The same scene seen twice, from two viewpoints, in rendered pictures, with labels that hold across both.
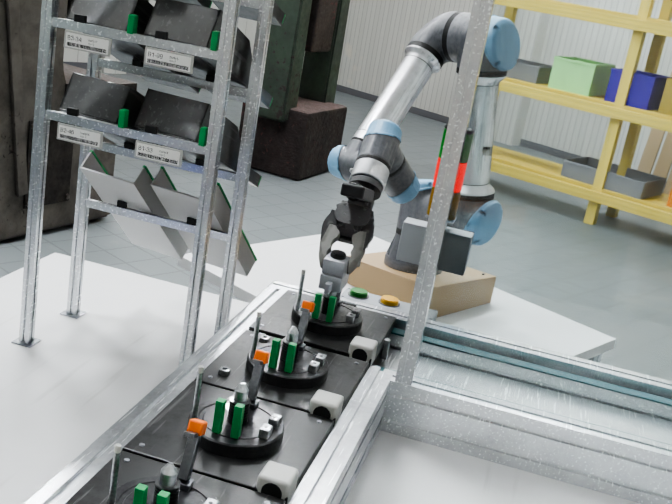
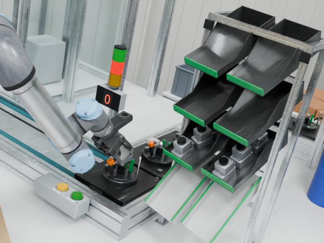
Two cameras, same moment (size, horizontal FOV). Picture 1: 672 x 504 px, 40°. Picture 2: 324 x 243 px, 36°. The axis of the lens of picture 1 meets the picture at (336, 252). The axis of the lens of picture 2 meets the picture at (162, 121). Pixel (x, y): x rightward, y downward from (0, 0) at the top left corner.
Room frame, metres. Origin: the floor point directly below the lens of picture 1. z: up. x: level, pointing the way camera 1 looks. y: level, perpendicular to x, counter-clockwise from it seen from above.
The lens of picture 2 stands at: (3.19, 0.61, 1.92)
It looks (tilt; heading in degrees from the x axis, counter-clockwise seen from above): 23 degrees down; 198
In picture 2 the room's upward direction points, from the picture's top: 13 degrees clockwise
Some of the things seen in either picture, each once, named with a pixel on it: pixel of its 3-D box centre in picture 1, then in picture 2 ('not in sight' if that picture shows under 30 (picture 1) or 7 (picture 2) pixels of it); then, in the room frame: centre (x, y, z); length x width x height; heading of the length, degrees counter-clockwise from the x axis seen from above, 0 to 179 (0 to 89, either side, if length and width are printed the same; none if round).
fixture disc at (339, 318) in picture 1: (327, 316); (119, 174); (1.68, -0.01, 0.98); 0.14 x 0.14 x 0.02
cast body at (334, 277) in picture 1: (334, 270); (125, 151); (1.67, 0.00, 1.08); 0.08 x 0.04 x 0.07; 168
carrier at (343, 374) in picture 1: (290, 347); (159, 149); (1.43, 0.05, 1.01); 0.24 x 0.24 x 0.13; 78
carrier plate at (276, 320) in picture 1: (325, 325); (118, 179); (1.68, -0.01, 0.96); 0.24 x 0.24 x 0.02; 78
